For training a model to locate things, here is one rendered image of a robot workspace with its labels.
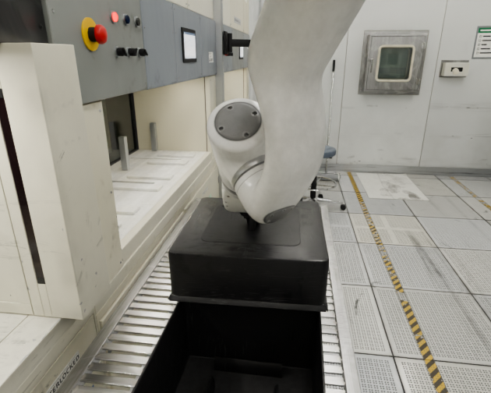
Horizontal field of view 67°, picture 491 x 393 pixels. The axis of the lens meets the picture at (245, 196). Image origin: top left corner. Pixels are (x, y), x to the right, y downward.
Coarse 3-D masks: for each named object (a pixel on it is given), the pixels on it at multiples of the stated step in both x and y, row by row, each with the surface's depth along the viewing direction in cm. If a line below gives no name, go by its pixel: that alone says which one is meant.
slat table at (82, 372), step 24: (168, 240) 134; (168, 264) 118; (336, 264) 118; (144, 288) 107; (168, 288) 106; (336, 288) 106; (120, 312) 96; (144, 312) 96; (336, 312) 96; (96, 336) 88; (120, 336) 88; (96, 360) 83; (120, 360) 81; (144, 360) 81; (336, 360) 81; (72, 384) 75; (120, 384) 75; (336, 384) 75
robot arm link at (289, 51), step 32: (288, 0) 33; (320, 0) 32; (352, 0) 33; (256, 32) 38; (288, 32) 35; (320, 32) 35; (256, 64) 39; (288, 64) 37; (320, 64) 38; (256, 96) 41; (288, 96) 39; (320, 96) 42; (288, 128) 40; (320, 128) 42; (288, 160) 41; (320, 160) 44; (256, 192) 46; (288, 192) 44
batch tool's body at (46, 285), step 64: (0, 0) 58; (0, 64) 60; (64, 64) 67; (0, 128) 64; (64, 128) 67; (0, 192) 68; (64, 192) 68; (0, 256) 74; (64, 256) 72; (0, 320) 77; (64, 320) 79; (0, 384) 62
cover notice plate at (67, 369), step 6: (78, 354) 84; (72, 360) 82; (78, 360) 84; (66, 366) 80; (72, 366) 82; (66, 372) 80; (60, 378) 78; (54, 384) 76; (60, 384) 78; (48, 390) 74; (54, 390) 76
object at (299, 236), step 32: (192, 224) 77; (224, 224) 77; (256, 224) 77; (288, 224) 77; (320, 224) 77; (192, 256) 65; (224, 256) 65; (256, 256) 65; (288, 256) 65; (320, 256) 65; (192, 288) 68; (224, 288) 67; (256, 288) 66; (288, 288) 65; (320, 288) 65
